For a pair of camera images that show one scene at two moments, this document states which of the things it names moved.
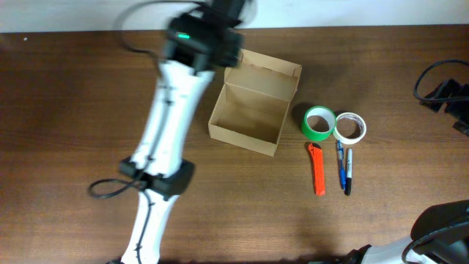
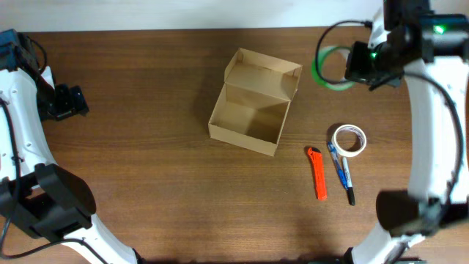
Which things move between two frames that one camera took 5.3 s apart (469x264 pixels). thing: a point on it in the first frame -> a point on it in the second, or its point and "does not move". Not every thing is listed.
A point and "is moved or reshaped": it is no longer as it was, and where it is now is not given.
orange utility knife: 319,168 does not move
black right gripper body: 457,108 -> 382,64
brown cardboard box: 257,94 does not move
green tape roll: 324,112 -> 316,70
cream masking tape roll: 350,141 -> 338,149
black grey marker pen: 349,172 is moved or reshaped
